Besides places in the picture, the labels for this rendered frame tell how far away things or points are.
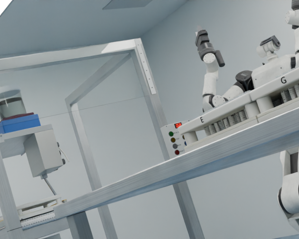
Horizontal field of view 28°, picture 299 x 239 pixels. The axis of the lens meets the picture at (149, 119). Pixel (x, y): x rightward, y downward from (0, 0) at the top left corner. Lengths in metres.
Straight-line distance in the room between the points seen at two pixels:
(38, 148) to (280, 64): 1.31
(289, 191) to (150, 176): 1.81
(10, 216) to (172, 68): 4.84
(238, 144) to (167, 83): 6.61
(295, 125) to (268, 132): 0.05
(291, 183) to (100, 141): 4.49
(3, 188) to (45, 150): 0.32
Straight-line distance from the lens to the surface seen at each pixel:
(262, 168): 6.67
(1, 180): 2.97
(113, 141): 7.31
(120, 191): 1.31
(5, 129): 3.13
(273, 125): 0.94
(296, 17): 2.95
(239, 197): 7.03
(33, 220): 3.06
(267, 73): 3.14
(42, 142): 3.13
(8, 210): 2.96
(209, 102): 3.13
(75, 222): 1.57
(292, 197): 2.95
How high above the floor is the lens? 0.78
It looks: 8 degrees up
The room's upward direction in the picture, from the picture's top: 18 degrees counter-clockwise
